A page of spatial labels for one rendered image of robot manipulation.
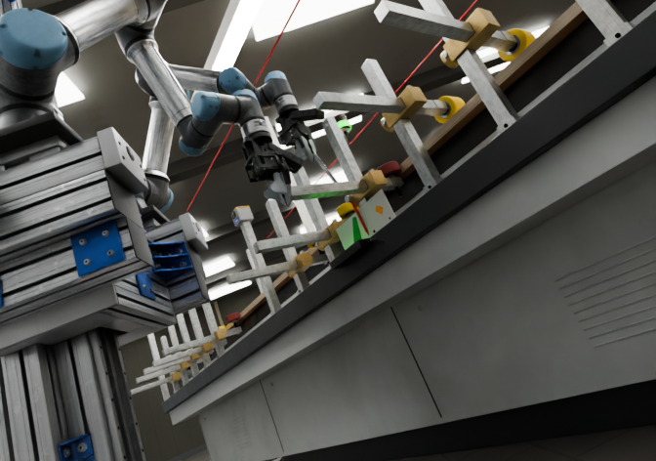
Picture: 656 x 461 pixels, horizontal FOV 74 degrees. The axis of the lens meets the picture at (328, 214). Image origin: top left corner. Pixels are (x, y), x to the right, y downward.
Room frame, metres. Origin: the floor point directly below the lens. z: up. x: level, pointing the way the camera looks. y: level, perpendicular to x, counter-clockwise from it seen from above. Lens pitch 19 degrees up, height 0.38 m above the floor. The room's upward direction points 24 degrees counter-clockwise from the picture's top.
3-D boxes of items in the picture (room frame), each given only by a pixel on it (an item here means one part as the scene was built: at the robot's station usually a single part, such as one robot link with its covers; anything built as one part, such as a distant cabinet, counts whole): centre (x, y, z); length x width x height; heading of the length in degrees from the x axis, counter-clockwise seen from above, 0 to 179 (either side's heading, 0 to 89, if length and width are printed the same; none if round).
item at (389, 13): (0.84, -0.44, 0.95); 0.50 x 0.04 x 0.04; 131
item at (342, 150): (1.28, -0.13, 0.90); 0.04 x 0.04 x 0.48; 41
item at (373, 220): (1.29, -0.09, 0.75); 0.26 x 0.01 x 0.10; 41
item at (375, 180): (1.27, -0.14, 0.85); 0.14 x 0.06 x 0.05; 41
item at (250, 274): (1.58, 0.24, 0.80); 0.44 x 0.03 x 0.04; 131
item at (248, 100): (1.04, 0.09, 1.12); 0.09 x 0.08 x 0.11; 137
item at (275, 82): (1.27, -0.02, 1.32); 0.09 x 0.08 x 0.11; 79
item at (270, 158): (1.04, 0.10, 0.96); 0.09 x 0.08 x 0.12; 131
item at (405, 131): (1.09, -0.29, 0.91); 0.04 x 0.04 x 0.48; 41
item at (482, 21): (0.89, -0.47, 0.95); 0.14 x 0.06 x 0.05; 41
